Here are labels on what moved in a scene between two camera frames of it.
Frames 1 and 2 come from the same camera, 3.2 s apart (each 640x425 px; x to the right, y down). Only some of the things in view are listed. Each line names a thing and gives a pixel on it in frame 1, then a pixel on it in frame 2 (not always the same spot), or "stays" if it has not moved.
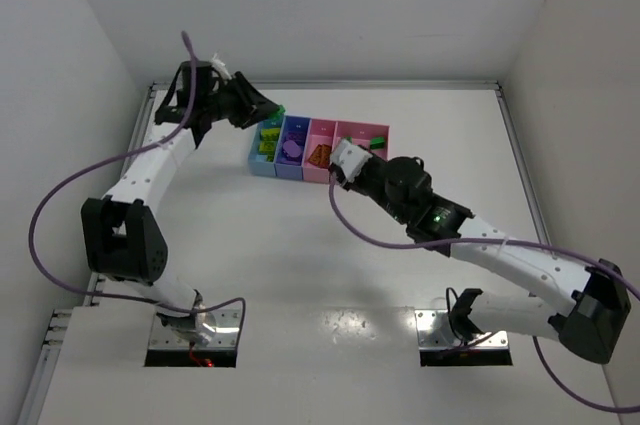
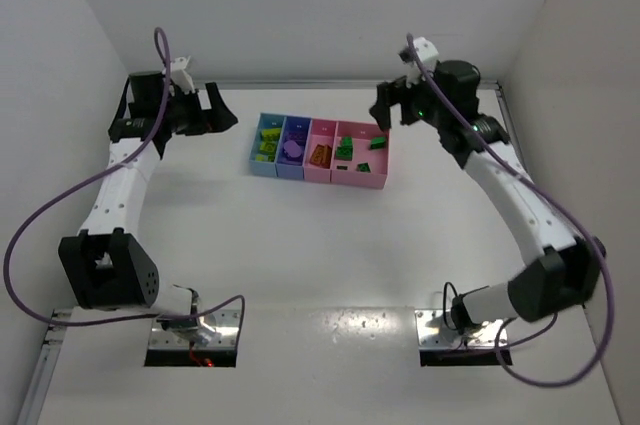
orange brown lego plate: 315,156 stays
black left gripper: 240,103 to 201,112
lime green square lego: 270,134 stays
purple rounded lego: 292,148 stays
